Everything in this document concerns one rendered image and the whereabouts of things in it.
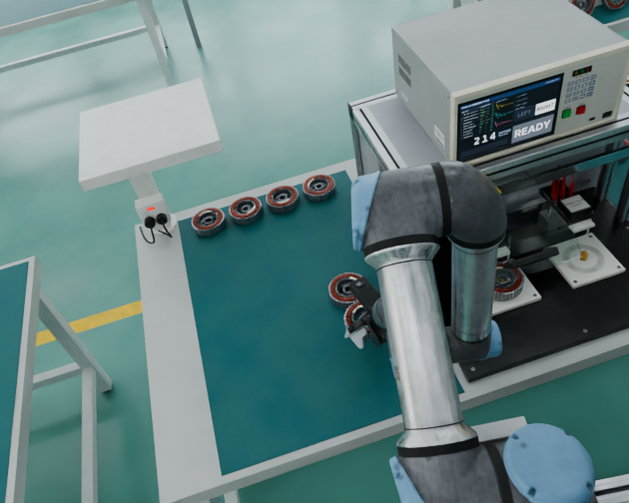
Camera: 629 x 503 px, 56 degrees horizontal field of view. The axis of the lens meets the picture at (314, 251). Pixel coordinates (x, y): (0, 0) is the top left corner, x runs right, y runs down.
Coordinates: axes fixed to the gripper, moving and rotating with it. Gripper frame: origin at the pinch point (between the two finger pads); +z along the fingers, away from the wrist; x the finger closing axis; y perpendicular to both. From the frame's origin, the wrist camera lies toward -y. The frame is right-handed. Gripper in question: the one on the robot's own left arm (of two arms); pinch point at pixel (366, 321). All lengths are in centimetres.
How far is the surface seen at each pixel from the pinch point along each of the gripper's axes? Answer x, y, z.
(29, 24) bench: -44, -263, 162
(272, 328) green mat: -20.3, -12.2, 16.2
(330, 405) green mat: -18.3, 13.5, 1.4
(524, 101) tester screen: 49, -24, -35
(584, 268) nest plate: 58, 16, -4
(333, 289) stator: -0.2, -13.2, 12.6
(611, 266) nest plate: 64, 19, -6
